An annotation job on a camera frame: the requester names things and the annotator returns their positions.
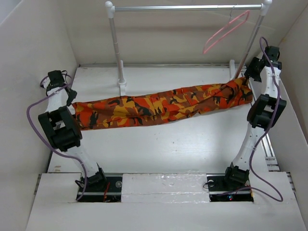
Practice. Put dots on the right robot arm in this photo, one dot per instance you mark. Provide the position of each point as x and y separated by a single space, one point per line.
236 178

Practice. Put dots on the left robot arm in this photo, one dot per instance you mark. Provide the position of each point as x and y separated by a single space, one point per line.
62 130

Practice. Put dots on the orange camouflage trousers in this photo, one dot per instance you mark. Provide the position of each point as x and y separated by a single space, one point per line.
163 107

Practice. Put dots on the white clothes rack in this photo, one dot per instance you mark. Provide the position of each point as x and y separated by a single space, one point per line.
167 33

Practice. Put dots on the pink clothes hanger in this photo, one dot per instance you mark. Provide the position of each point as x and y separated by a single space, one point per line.
233 23

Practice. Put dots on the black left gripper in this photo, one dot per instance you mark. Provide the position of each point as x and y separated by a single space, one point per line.
72 95

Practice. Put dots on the white foam block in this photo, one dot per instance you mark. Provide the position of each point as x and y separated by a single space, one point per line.
177 188

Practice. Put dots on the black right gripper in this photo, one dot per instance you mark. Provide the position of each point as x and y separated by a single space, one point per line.
250 69

